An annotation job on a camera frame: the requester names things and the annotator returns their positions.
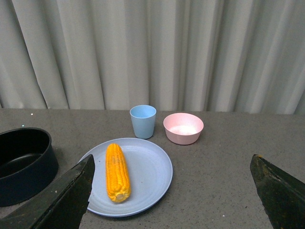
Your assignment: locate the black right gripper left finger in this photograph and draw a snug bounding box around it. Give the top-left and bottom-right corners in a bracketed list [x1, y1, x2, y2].
[0, 155, 95, 229]

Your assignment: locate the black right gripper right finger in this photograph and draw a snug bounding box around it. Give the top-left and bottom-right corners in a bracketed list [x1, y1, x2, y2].
[250, 155, 305, 229]

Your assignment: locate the yellow corn cob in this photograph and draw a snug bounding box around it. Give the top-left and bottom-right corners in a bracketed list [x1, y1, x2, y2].
[105, 143, 131, 203]

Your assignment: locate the dark blue saucepan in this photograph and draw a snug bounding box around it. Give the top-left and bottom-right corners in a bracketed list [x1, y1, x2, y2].
[0, 128, 59, 207]

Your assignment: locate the light blue plate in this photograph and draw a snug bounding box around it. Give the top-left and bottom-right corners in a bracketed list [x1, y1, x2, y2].
[87, 138, 173, 217]

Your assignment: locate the light blue cup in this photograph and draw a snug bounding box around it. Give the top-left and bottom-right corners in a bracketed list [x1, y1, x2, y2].
[130, 105, 157, 139]

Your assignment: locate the pink bowl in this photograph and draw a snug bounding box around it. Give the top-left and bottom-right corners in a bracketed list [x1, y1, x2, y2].
[163, 113, 204, 145]

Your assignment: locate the white curtain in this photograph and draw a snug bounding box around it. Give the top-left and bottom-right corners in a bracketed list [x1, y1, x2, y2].
[0, 0, 305, 114]

